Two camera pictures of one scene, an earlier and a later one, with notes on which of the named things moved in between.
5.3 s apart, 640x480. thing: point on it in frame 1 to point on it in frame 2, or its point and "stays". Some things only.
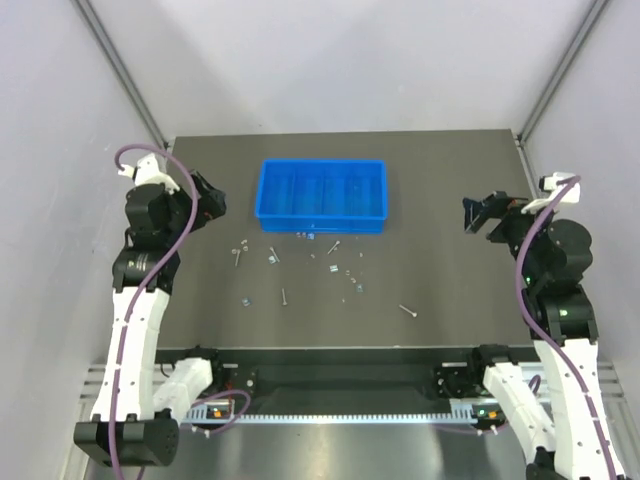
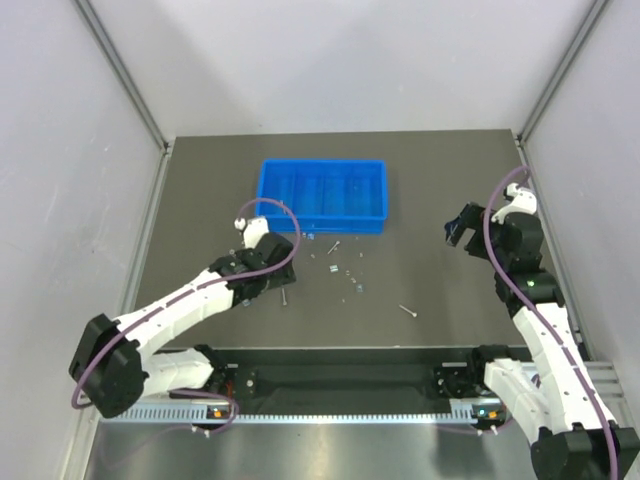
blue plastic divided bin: [322, 195] stays
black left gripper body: [201, 198] to [273, 281]
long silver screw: [337, 242] stays
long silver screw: [413, 313] stays
